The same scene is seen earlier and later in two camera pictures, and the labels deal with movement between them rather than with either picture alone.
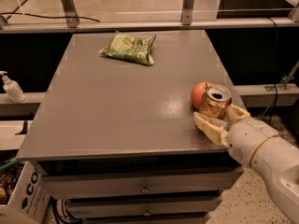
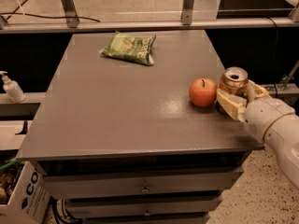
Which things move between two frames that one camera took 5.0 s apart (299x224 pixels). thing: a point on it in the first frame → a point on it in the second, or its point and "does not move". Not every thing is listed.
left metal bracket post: (69, 6) does not move
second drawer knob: (147, 213) does not move
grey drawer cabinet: (119, 140) does not move
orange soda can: (215, 100) → (234, 79)
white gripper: (249, 138) → (266, 117)
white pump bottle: (13, 90) does not move
